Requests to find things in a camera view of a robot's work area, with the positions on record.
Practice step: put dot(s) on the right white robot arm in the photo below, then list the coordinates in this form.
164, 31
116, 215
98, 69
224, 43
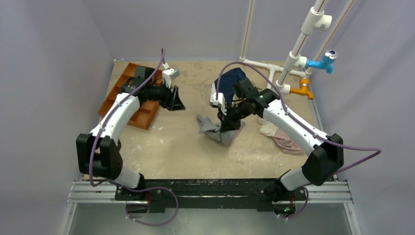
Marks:
325, 155

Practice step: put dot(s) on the grey striped underwear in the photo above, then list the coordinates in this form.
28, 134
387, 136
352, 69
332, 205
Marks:
212, 130

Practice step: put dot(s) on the blue plastic faucet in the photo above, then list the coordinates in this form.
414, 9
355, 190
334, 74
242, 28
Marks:
326, 63

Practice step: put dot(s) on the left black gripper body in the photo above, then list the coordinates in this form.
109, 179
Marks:
161, 94

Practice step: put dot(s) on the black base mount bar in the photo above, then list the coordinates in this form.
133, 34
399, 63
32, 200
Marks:
263, 195

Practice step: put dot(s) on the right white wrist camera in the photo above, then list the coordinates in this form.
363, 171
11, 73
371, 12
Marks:
217, 100

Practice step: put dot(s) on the pink underwear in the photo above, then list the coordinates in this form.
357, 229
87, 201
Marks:
286, 144

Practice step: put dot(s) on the orange compartment tray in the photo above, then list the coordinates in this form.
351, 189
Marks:
144, 116

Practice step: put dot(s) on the navy blue underwear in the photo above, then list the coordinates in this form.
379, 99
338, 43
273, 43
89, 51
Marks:
227, 81

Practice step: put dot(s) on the orange plastic faucet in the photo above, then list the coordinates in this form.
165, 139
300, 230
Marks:
304, 89

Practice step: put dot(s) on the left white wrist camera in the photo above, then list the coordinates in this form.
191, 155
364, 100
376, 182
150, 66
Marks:
169, 74

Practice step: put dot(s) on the aluminium rail frame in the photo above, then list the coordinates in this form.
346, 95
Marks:
330, 192

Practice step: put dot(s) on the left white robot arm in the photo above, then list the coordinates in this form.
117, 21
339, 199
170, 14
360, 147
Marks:
98, 151

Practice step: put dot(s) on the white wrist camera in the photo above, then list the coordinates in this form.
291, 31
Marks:
217, 100
169, 74

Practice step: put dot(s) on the white PVC pipe frame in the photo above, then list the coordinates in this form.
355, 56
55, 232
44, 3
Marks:
281, 35

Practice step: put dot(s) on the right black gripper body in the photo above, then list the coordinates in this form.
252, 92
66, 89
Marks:
225, 116

